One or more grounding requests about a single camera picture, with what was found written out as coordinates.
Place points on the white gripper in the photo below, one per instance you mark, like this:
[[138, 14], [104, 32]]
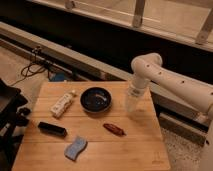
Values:
[[135, 92]]

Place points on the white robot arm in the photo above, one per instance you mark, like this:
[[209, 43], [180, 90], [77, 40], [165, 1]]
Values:
[[147, 68]]

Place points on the dark blue ceramic bowl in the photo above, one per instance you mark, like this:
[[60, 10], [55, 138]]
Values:
[[95, 99]]

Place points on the red-brown wrapped snack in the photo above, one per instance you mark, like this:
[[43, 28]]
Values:
[[114, 129]]

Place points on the wooden board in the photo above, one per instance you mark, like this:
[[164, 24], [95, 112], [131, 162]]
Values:
[[140, 149]]

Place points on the white tube bottle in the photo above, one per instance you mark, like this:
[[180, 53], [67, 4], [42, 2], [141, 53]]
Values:
[[62, 104]]

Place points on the blue object on floor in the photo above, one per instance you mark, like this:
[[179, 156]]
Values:
[[59, 77]]

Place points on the blue sponge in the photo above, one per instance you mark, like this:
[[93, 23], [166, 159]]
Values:
[[75, 148]]

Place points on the black rectangular box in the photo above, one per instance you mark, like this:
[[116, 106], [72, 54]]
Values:
[[52, 129]]

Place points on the black equipment stand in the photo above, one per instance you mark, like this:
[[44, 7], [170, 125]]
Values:
[[13, 113]]

